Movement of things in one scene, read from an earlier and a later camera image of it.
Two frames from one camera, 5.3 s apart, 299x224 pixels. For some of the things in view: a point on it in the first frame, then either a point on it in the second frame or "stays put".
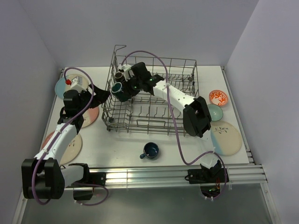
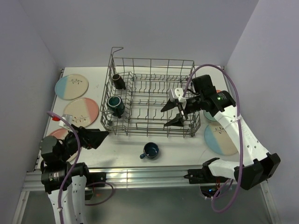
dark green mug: x=120 y=95 → x=116 y=105
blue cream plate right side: x=225 y=137 stays put
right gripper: x=126 y=87 → x=178 y=121
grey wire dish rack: x=147 y=94 stays put
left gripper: x=103 y=94 → x=91 y=137
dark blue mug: x=151 y=151 stays put
